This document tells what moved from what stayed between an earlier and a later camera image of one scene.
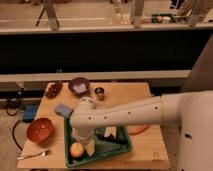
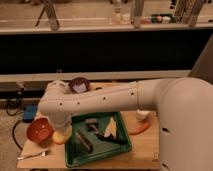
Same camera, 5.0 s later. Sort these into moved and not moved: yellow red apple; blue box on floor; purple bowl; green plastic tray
Moved: yellow red apple
Not moved: blue box on floor; green plastic tray; purple bowl
